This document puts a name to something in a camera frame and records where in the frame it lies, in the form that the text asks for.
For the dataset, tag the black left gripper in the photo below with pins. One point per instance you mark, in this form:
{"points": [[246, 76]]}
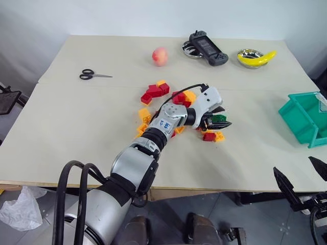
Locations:
{"points": [[207, 122]]}

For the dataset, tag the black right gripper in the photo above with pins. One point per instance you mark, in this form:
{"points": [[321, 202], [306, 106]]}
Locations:
{"points": [[307, 202]]}

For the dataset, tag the green toy block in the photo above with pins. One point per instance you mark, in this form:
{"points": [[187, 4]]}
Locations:
{"points": [[219, 118]]}

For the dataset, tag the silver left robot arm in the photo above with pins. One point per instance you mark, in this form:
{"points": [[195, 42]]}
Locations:
{"points": [[132, 173]]}

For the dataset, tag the yellow toy block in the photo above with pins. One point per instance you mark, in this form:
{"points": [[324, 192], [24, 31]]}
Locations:
{"points": [[189, 95], [161, 83], [143, 113], [179, 130], [142, 127], [220, 136]]}

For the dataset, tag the red toy block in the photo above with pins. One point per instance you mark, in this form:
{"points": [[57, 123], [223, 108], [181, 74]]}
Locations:
{"points": [[187, 103], [152, 88], [179, 97], [146, 99], [209, 137], [156, 93], [165, 88]]}

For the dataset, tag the teal plastic bin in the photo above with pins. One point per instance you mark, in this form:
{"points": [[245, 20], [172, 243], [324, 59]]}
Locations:
{"points": [[304, 120]]}

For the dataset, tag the yellow banana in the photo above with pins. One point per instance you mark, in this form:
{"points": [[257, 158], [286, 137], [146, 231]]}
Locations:
{"points": [[258, 60]]}

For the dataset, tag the steel bowl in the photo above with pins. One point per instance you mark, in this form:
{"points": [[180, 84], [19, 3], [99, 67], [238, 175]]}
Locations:
{"points": [[251, 54], [190, 51]]}

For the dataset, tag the black handheld game controller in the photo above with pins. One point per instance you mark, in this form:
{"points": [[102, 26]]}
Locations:
{"points": [[208, 48]]}

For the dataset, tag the clear label card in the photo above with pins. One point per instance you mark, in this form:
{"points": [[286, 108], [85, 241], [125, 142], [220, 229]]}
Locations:
{"points": [[322, 102]]}

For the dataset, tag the pink peach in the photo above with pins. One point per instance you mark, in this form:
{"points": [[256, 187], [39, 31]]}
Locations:
{"points": [[160, 56]]}

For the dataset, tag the dark rounded shape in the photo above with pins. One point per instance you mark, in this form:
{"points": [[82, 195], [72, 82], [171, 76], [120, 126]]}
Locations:
{"points": [[200, 228]]}

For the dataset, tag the black mesh chair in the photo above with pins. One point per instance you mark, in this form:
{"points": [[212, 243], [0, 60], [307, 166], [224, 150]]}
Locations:
{"points": [[9, 99]]}

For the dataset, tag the white plastic bag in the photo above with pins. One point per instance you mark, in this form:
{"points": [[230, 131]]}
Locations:
{"points": [[20, 211]]}

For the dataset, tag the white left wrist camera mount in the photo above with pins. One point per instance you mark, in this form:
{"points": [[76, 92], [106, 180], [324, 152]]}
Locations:
{"points": [[208, 100]]}

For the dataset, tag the black table frame bar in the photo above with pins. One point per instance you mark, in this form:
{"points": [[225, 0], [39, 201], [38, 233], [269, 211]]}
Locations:
{"points": [[276, 197]]}

